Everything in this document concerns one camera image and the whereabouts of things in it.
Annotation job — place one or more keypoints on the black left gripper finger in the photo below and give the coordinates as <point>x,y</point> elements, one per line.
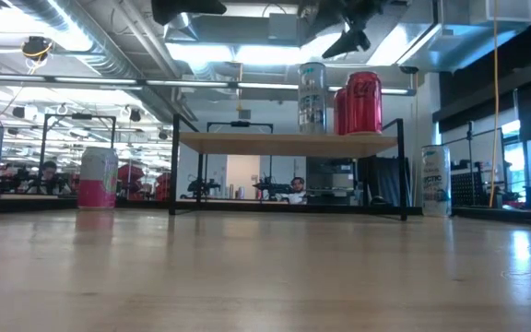
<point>182,7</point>

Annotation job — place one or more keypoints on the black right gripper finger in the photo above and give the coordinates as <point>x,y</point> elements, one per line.
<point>350,45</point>

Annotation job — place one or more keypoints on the red Coca-Cola Zero can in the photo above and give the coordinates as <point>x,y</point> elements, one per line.
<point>363,106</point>

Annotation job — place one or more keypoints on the red cola can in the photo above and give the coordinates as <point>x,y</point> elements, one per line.
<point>340,113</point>

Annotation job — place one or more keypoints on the tall white Arctic can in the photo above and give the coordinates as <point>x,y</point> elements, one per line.
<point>311,101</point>
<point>436,184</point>

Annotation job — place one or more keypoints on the pink and white can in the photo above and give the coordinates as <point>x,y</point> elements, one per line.
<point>97,193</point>

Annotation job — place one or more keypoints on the black background robot arm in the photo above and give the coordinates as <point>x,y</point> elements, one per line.
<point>203,186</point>
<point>272,186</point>

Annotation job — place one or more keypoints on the long ceiling light bar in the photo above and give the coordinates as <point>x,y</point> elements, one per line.
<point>178,83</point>

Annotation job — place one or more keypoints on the grey cabinet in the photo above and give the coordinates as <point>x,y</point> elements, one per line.
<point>332,180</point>

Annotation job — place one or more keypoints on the black fabric panel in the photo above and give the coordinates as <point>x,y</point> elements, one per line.
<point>387,182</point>

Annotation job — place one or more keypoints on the person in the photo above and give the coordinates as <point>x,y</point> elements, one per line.
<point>298,191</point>
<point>50,177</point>

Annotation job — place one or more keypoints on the black tripod stand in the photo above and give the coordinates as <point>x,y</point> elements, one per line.
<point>469,152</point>

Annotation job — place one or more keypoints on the red fabric cover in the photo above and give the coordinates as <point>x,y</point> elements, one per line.
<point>129,180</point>

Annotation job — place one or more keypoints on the black pegboard cart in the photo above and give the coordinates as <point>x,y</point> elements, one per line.
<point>463,186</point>

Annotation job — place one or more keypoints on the wooden shelf with black frame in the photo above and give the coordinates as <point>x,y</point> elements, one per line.
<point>288,144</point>

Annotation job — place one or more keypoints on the black metal rig frame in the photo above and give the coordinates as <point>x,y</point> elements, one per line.
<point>240,123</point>
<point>43,152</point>

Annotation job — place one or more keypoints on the black ceiling camera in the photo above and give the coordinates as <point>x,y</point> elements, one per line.
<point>36,47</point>

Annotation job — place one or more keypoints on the black aluminium table frame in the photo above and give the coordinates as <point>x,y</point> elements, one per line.
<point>132,204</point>

